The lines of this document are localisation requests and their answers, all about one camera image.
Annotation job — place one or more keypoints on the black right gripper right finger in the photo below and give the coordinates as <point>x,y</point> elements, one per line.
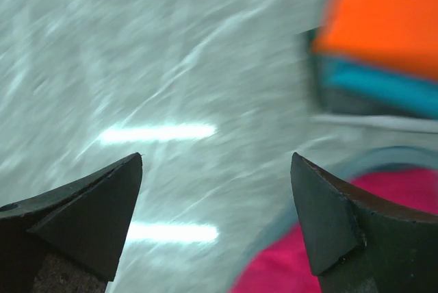
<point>359,242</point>

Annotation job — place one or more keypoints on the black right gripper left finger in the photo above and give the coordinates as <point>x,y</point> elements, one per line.
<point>70,239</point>

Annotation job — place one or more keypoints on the orange t shirt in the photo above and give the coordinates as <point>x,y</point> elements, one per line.
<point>400,35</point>

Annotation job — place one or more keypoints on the magenta t shirt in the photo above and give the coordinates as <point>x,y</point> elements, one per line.
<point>283,266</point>

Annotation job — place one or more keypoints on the blue transparent plastic bin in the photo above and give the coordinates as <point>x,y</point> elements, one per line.
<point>385,158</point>

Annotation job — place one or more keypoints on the white folded t shirt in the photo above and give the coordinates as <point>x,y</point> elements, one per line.
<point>394,123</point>

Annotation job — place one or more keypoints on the grey folded t shirt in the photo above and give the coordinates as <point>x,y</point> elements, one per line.
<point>338,101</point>

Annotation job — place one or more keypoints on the teal folded t shirt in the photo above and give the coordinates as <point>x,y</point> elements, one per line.
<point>410,94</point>

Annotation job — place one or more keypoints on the dark green folded t shirt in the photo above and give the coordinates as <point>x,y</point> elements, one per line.
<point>308,38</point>

